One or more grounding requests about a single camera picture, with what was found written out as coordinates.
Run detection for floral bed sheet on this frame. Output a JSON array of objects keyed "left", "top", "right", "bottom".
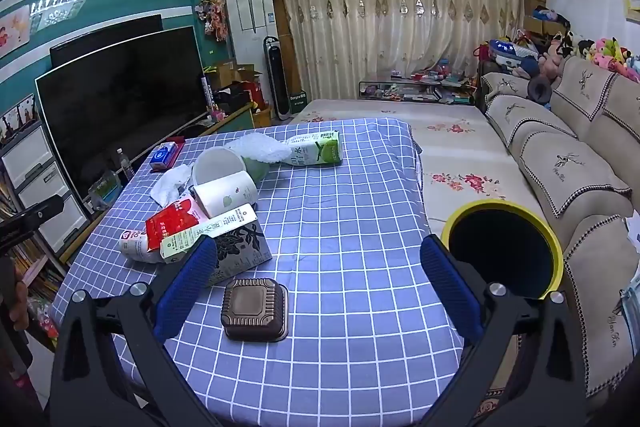
[{"left": 290, "top": 99, "right": 551, "bottom": 238}]

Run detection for white plastic bag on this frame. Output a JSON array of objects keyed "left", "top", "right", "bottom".
[{"left": 227, "top": 132, "right": 293, "bottom": 165}]

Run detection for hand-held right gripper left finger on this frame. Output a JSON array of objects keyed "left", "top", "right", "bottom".
[{"left": 47, "top": 234, "right": 226, "bottom": 427}]

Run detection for black white tower fan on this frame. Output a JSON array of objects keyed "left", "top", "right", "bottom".
[{"left": 263, "top": 36, "right": 292, "bottom": 121}]

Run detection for blue checkered tablecloth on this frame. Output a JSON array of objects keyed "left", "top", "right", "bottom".
[{"left": 50, "top": 117, "right": 471, "bottom": 427}]

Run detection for white standing air conditioner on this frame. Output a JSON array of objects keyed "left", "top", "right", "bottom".
[{"left": 222, "top": 0, "right": 278, "bottom": 108}]

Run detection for beige embroidered curtain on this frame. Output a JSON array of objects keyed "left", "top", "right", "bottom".
[{"left": 265, "top": 0, "right": 523, "bottom": 102}]

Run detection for pink white drink carton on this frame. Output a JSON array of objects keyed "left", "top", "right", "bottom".
[{"left": 119, "top": 229, "right": 166, "bottom": 264}]

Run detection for large black television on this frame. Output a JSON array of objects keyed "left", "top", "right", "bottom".
[{"left": 34, "top": 25, "right": 210, "bottom": 202}]

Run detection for black patterned box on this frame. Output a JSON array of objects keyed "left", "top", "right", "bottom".
[{"left": 200, "top": 222, "right": 273, "bottom": 289}]

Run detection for small black television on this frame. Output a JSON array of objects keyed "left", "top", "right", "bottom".
[{"left": 49, "top": 13, "right": 165, "bottom": 68}]

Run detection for person's left hand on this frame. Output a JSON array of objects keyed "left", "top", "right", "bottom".
[{"left": 9, "top": 279, "right": 32, "bottom": 333}]

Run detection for green white drink carton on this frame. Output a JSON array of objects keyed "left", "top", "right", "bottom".
[{"left": 285, "top": 129, "right": 343, "bottom": 168}]

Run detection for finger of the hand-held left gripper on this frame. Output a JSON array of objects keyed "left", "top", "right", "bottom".
[{"left": 0, "top": 196, "right": 66, "bottom": 252}]

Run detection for beige sofa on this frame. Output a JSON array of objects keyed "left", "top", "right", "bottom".
[{"left": 480, "top": 57, "right": 640, "bottom": 398}]

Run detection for blue tissue pack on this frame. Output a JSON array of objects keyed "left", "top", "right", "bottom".
[{"left": 150, "top": 144, "right": 177, "bottom": 171}]

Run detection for yellow rimmed dark bin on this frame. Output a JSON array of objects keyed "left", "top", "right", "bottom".
[{"left": 441, "top": 200, "right": 564, "bottom": 300}]

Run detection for white round lid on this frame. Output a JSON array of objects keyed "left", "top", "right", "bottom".
[{"left": 192, "top": 146, "right": 247, "bottom": 186}]

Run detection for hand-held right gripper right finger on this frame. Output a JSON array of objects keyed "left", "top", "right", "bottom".
[{"left": 419, "top": 234, "right": 591, "bottom": 427}]

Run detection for open cardboard box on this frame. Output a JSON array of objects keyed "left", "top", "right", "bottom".
[{"left": 212, "top": 59, "right": 263, "bottom": 92}]

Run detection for red blue packet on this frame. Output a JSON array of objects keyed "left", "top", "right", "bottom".
[{"left": 150, "top": 138, "right": 186, "bottom": 171}]

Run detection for white printed long carton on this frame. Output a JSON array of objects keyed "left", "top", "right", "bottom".
[{"left": 160, "top": 203, "right": 259, "bottom": 264}]

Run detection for artificial flower decoration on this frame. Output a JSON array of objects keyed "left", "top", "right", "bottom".
[{"left": 195, "top": 0, "right": 228, "bottom": 42}]

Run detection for pile of plush toys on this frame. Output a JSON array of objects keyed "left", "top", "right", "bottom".
[{"left": 475, "top": 7, "right": 640, "bottom": 82}]

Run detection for cluttered glass table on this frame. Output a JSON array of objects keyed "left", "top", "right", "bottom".
[{"left": 359, "top": 74, "right": 478, "bottom": 105}]

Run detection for clear water bottle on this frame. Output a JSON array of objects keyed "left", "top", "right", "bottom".
[{"left": 115, "top": 148, "right": 135, "bottom": 182}]

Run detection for white tissue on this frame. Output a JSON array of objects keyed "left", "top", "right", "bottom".
[{"left": 150, "top": 163, "right": 196, "bottom": 208}]

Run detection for red snack packet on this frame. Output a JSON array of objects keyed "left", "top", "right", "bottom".
[{"left": 146, "top": 199, "right": 203, "bottom": 253}]

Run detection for dark neck pillow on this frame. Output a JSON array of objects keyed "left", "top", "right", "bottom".
[{"left": 529, "top": 77, "right": 553, "bottom": 105}]

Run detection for white paper cup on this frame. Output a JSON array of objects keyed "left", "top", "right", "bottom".
[{"left": 192, "top": 170, "right": 258, "bottom": 219}]

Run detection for brown ribbed plastic tray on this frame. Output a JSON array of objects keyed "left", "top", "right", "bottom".
[{"left": 221, "top": 278, "right": 290, "bottom": 343}]

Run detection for white drawer unit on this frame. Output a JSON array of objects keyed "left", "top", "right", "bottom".
[{"left": 0, "top": 122, "right": 91, "bottom": 258}]

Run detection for stacked cardboard boxes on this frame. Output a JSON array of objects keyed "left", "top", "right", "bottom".
[{"left": 521, "top": 0, "right": 547, "bottom": 35}]

